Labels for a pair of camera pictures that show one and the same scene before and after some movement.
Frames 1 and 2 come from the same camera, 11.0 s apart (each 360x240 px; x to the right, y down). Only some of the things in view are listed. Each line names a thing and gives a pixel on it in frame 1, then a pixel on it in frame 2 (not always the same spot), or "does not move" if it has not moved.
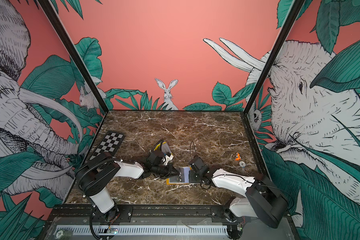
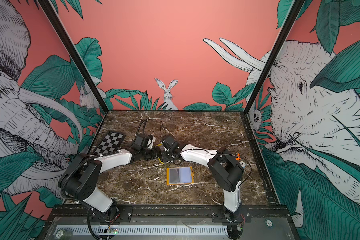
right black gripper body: x=201 y=179 → x=168 y=156
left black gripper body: x=165 y=171 → x=148 y=154
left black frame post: x=75 y=52 does not move
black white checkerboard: x=110 y=143 does not move
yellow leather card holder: x=174 y=179 does not move
